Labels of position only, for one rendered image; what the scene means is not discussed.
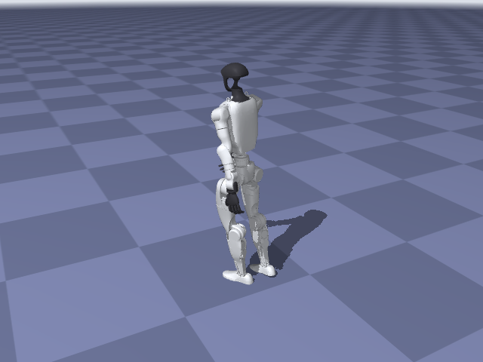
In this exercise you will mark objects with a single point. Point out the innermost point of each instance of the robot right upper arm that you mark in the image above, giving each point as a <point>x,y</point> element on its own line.
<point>259,102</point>

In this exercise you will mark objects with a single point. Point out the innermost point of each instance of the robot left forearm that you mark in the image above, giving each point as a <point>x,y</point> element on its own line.
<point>228,165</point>

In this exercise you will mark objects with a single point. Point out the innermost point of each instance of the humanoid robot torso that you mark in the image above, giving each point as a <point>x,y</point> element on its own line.
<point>243,128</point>

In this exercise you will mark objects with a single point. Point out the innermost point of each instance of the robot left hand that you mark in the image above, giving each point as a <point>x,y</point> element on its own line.
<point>232,200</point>

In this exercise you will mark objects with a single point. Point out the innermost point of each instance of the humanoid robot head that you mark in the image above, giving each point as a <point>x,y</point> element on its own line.
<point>235,71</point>

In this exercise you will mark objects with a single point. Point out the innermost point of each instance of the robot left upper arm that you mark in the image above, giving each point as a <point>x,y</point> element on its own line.
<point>220,118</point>

